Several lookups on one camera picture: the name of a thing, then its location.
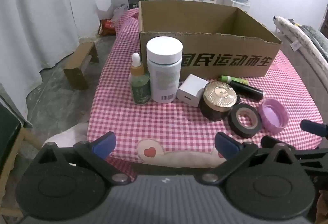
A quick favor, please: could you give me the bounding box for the white plastic bag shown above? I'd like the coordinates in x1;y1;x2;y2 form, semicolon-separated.
111;4;129;22

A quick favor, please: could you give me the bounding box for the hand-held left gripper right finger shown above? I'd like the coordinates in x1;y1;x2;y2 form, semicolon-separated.
201;132;301;185

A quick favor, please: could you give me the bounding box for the white fluffy blanket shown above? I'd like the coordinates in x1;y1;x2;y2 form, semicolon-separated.
273;15;328;66

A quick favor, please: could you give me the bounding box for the grey mattress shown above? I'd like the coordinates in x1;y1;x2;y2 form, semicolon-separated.
279;35;328;122

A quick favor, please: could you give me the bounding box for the pink checked tablecloth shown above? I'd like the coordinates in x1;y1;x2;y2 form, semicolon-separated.
87;8;324;181

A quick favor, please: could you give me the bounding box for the white water dispenser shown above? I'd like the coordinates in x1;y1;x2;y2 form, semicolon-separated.
222;0;250;13

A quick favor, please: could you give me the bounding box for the dark jar gold lid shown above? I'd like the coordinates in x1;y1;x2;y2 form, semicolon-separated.
199;81;239;122

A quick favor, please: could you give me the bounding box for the black tape roll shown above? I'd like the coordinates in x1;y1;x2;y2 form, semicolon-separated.
228;104;263;139

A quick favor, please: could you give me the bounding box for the green glue stick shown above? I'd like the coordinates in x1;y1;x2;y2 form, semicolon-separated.
218;75;249;86

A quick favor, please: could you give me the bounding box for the brown cardboard box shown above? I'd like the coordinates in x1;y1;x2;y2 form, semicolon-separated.
138;0;283;81

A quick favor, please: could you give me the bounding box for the purple plastic lid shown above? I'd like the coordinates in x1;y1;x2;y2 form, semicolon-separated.
257;98;289;135

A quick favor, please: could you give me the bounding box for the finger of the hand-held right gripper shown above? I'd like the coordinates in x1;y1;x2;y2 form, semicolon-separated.
261;135;328;177
300;119;328;137

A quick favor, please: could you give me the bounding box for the wooden stool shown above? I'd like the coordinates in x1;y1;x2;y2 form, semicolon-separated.
63;41;99;90

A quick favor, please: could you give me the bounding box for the black tube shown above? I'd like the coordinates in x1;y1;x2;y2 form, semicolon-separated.
229;80;264;101

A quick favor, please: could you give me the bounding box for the white charger plug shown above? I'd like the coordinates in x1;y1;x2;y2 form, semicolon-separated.
176;74;209;108

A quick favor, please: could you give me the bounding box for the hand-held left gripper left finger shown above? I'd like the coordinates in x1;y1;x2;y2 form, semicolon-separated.
31;132;130;185

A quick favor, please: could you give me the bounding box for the white capped plastic bottle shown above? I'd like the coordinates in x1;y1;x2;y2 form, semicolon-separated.
146;37;183;104

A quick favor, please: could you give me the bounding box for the green dropper bottle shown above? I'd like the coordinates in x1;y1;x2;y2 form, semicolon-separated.
129;53;151;105

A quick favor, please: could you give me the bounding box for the white curtain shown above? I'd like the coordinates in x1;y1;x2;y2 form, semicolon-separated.
0;0;113;127

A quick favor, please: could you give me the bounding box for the orange snack bag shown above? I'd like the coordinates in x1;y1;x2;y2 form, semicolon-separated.
99;19;117;36

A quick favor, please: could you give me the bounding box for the grey green cloth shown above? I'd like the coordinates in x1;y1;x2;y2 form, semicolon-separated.
301;25;328;61

